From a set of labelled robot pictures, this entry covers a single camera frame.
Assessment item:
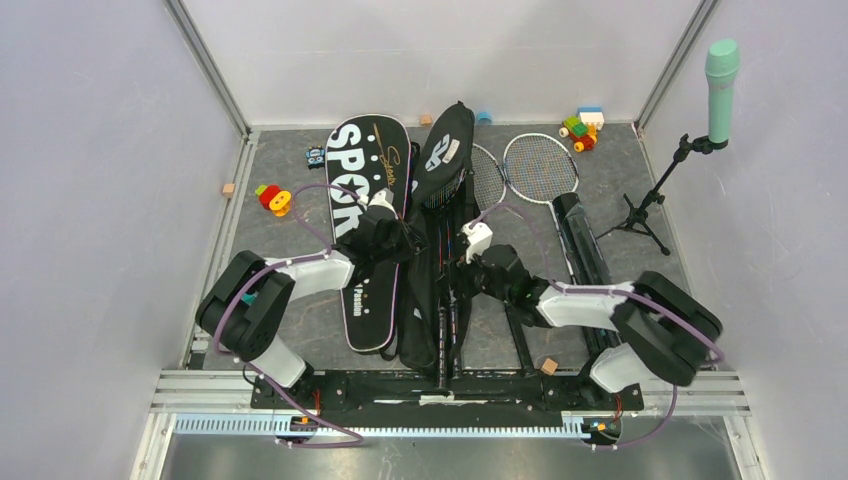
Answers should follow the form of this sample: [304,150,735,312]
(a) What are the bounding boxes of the black crossway racket bag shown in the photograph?
[397,101,475,377]

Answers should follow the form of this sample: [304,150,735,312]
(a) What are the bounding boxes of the green microphone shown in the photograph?
[704,38,741,144]

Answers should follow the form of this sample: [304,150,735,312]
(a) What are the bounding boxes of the black sport racket bag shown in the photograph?
[324,113,413,354]

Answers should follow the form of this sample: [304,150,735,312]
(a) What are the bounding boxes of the black shuttlecock tube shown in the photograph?
[551,193,624,359]

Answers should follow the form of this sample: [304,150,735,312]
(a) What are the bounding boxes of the red yellow toy blocks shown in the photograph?
[255,184,293,217]

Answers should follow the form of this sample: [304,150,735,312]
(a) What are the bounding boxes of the black microphone tripod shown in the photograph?
[595,134,729,256]

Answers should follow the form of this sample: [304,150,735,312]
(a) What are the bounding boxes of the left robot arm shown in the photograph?
[195,214,424,408]

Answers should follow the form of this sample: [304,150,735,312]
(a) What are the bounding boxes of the black white shaft racket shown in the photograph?
[503,133,579,281]

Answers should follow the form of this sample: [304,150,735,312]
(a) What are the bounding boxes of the green blue blocks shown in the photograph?
[558,106,605,152]

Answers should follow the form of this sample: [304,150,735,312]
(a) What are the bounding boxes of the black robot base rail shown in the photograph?
[288,370,645,428]

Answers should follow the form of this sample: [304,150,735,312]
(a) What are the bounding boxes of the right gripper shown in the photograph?
[435,242,512,305]

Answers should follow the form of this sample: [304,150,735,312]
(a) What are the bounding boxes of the white frame racket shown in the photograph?
[470,142,538,379]

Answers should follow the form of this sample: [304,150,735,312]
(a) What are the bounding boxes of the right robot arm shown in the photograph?
[458,244,723,408]

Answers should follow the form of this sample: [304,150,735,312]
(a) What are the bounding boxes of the small wooden cube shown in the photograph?
[539,358,559,375]

